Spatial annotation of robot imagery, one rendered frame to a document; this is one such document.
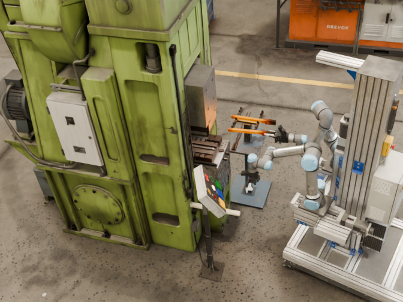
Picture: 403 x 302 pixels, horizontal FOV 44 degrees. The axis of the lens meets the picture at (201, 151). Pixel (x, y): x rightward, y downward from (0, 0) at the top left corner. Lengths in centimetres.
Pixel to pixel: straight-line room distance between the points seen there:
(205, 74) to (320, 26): 383
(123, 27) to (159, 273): 239
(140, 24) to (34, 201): 300
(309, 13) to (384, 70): 403
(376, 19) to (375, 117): 391
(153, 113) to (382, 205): 189
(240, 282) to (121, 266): 114
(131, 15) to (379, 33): 480
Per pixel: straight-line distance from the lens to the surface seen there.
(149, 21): 329
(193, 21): 389
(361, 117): 364
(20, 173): 619
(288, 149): 383
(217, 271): 472
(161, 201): 454
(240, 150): 473
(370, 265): 462
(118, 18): 338
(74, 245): 520
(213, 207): 381
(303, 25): 755
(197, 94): 383
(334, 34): 757
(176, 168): 405
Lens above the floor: 390
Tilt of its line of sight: 42 degrees down
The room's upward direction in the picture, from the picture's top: 6 degrees counter-clockwise
